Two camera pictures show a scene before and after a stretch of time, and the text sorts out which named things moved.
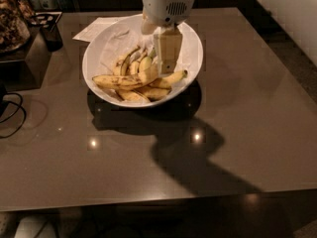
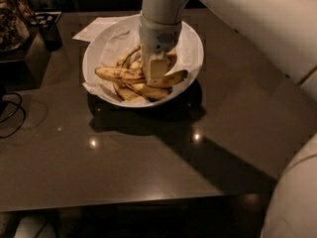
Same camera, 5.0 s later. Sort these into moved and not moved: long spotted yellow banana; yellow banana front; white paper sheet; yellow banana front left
Moved: long spotted yellow banana
Not moved: yellow banana front; white paper sheet; yellow banana front left
